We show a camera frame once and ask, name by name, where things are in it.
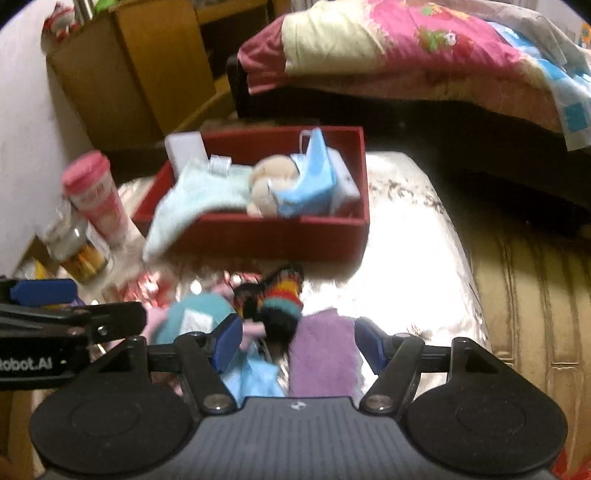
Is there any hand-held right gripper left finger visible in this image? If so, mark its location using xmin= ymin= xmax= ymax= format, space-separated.
xmin=88 ymin=316 xmax=245 ymax=414

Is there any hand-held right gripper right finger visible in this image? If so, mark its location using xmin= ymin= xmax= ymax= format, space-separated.
xmin=353 ymin=316 xmax=513 ymax=414

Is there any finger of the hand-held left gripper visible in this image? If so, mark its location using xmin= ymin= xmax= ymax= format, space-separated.
xmin=0 ymin=278 xmax=78 ymax=308
xmin=0 ymin=302 xmax=147 ymax=344

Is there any purple cloth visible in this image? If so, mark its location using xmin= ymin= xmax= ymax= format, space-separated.
xmin=288 ymin=309 xmax=361 ymax=398

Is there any pink plush toy teal dress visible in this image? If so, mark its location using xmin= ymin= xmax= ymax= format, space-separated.
xmin=143 ymin=286 xmax=269 ymax=365

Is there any colourful striped sock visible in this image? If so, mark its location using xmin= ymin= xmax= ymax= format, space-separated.
xmin=233 ymin=263 xmax=305 ymax=356

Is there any red cardboard box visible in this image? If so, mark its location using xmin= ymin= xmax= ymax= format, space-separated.
xmin=131 ymin=126 xmax=370 ymax=264

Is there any light blue towel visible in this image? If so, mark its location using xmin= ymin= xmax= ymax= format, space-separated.
xmin=142 ymin=157 xmax=254 ymax=261

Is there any beige plush toy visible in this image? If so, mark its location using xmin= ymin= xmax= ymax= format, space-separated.
xmin=247 ymin=156 xmax=301 ymax=217

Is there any small white box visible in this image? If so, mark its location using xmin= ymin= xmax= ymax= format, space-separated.
xmin=328 ymin=148 xmax=361 ymax=215

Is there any blue face mask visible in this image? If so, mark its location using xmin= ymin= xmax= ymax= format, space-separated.
xmin=274 ymin=128 xmax=335 ymax=217

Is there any white foam block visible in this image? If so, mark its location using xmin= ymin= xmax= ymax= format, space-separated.
xmin=165 ymin=131 xmax=207 ymax=174

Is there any light blue cloth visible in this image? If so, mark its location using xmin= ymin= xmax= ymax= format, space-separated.
xmin=222 ymin=344 xmax=286 ymax=400

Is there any glass jar with gold label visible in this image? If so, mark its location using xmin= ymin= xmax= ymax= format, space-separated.
xmin=39 ymin=203 xmax=114 ymax=284

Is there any floral tablecloth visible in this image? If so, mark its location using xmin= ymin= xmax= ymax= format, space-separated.
xmin=18 ymin=152 xmax=492 ymax=402

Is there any red-lidded milk tea cup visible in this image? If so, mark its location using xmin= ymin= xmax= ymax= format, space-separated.
xmin=62 ymin=150 xmax=130 ymax=247

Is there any wooden cabinet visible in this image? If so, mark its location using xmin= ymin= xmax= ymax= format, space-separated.
xmin=46 ymin=0 xmax=278 ymax=151

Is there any red and white plush toy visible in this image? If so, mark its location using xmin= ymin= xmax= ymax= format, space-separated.
xmin=44 ymin=4 xmax=81 ymax=40

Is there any pink printed blanket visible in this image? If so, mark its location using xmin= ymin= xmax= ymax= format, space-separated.
xmin=238 ymin=0 xmax=591 ymax=153

